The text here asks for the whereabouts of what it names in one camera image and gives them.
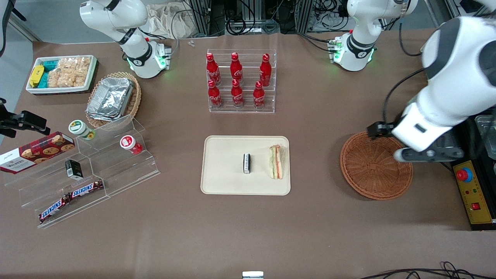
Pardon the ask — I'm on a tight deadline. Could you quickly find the triangle sandwich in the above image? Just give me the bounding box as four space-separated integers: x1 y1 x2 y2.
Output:
269 145 286 180

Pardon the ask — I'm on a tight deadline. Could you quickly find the round brown wicker basket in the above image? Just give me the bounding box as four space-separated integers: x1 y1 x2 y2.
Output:
339 131 413 201

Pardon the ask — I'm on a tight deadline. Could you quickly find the oval wicker basket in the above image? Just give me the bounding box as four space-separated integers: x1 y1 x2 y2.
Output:
86 71 142 129

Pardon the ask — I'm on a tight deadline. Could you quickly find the cream plastic tray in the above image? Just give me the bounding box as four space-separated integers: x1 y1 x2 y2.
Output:
200 135 291 196

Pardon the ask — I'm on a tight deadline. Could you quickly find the red tartan cookie box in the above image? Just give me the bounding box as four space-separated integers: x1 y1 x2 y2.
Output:
0 131 76 174

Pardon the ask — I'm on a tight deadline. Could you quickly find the white rectangular snack bin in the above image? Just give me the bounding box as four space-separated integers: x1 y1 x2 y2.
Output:
26 55 98 95

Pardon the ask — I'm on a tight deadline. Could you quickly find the green lid yogurt cup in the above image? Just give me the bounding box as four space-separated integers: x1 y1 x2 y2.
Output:
69 120 96 140

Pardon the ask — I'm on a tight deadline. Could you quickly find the yellow snack pack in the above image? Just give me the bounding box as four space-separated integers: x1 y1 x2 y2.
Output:
29 65 44 88

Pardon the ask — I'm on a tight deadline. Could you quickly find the clear rice cracker bag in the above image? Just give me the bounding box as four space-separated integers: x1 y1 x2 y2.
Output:
47 69 86 88
57 57 92 79

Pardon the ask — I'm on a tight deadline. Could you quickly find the small black carton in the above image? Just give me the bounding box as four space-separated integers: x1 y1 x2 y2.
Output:
65 159 83 180

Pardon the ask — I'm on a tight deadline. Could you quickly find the aluminium foil container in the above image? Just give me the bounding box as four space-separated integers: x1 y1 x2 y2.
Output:
86 77 134 122

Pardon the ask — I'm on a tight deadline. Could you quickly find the yellow control box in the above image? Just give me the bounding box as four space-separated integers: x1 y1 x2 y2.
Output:
451 112 496 231

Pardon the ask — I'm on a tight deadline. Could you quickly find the snickers chocolate bar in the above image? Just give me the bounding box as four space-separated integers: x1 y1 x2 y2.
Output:
38 195 72 224
70 180 105 198

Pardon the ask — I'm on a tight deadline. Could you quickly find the red white snack cup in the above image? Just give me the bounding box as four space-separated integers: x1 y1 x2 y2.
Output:
120 135 143 156

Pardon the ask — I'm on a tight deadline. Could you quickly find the clear acrylic stepped shelf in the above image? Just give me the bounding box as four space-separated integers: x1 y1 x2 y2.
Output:
4 114 160 229

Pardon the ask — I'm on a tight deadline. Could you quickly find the red cola bottle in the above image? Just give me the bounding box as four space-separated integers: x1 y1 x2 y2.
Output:
253 81 266 110
207 79 223 109
230 52 244 82
206 53 222 86
259 53 272 87
231 79 245 108

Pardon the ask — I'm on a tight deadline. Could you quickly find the clear acrylic bottle rack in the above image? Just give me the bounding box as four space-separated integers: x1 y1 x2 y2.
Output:
206 49 277 114

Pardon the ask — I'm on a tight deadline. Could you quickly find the beige cloth bag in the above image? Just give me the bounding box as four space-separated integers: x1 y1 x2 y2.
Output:
146 3 195 40

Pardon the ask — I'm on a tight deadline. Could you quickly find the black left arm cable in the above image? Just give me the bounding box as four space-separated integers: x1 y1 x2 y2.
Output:
383 67 427 124

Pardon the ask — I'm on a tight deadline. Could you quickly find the black hanging cable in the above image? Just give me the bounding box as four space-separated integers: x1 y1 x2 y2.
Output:
0 0 28 57

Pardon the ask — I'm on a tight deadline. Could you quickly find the black base cable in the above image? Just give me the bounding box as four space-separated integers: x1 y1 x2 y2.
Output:
298 33 334 53

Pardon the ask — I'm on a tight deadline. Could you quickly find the black floor cable bundle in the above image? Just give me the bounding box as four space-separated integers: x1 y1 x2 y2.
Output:
360 261 496 279

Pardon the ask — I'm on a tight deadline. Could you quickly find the aluminium frame rack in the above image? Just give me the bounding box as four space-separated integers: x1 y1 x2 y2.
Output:
189 0 315 36

